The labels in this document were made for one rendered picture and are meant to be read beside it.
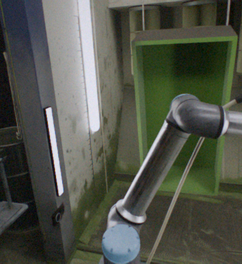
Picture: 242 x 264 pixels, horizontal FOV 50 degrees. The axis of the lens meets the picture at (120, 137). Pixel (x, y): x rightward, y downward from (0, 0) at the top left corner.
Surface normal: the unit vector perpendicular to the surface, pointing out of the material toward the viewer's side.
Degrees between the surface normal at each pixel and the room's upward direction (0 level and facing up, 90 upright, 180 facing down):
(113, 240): 5
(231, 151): 57
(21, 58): 90
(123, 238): 5
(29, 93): 90
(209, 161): 102
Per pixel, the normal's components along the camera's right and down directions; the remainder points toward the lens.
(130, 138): -0.26, -0.22
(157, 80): -0.23, 0.53
